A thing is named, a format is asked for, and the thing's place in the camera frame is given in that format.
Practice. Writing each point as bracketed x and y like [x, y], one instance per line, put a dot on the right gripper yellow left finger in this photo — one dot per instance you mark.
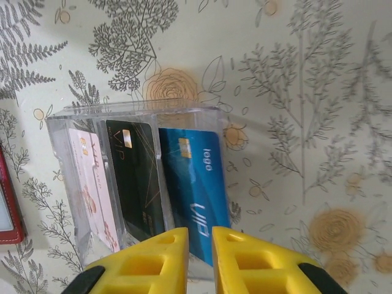
[144, 269]

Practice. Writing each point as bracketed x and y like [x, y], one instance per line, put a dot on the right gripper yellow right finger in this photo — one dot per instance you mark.
[263, 269]

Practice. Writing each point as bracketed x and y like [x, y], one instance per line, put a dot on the black VIP card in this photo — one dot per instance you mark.
[134, 183]

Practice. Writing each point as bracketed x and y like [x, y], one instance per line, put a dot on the blue VIP card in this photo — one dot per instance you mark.
[196, 183]

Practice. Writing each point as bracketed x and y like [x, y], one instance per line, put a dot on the pink floral card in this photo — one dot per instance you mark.
[88, 183]

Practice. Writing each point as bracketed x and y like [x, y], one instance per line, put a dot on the red leather card holder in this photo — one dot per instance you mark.
[12, 237]

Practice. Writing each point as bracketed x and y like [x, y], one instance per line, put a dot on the clear acrylic slotted box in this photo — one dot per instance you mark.
[58, 131]

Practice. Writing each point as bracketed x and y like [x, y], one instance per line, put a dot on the floral patterned table cover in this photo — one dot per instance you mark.
[275, 61]

